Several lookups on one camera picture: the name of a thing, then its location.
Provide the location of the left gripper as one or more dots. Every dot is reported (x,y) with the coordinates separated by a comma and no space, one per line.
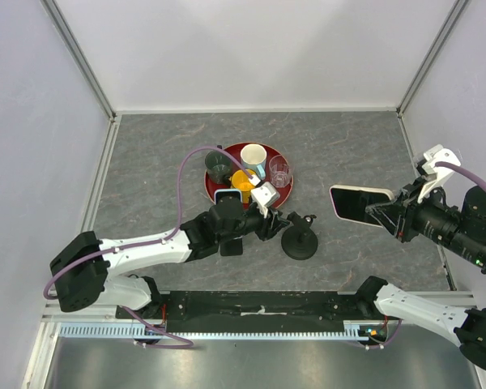
(272,224)

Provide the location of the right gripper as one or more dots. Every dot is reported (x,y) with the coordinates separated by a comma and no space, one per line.
(396,217)

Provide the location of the black round-base phone stand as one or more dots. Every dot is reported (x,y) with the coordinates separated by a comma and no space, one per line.
(299,241)

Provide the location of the beige case phone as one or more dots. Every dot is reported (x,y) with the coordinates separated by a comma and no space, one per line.
(350,202)

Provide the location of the blue case phone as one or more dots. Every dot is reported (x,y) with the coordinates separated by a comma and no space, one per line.
(221,194)

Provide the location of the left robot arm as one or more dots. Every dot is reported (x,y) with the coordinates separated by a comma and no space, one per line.
(92,271)

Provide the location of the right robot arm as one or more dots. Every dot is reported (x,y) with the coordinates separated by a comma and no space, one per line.
(457,231)

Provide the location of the black folding phone stand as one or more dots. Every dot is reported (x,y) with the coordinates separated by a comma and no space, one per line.
(232,247)

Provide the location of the red round tray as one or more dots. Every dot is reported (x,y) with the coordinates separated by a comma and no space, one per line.
(235,150)

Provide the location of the clear glass cup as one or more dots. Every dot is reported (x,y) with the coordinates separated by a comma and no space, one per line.
(280,172)

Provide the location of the yellow mug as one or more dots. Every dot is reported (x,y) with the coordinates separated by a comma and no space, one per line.
(240,181)

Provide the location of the light blue mug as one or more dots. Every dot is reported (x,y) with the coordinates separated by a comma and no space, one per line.
(253,156)

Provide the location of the dark green mug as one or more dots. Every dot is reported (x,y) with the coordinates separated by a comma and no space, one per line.
(219,167)

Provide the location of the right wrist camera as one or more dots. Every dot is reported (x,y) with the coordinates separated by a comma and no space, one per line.
(432,174)

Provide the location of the slotted cable duct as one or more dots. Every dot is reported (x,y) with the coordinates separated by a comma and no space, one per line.
(139,332)

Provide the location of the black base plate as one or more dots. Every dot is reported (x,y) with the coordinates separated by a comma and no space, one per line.
(259,312)

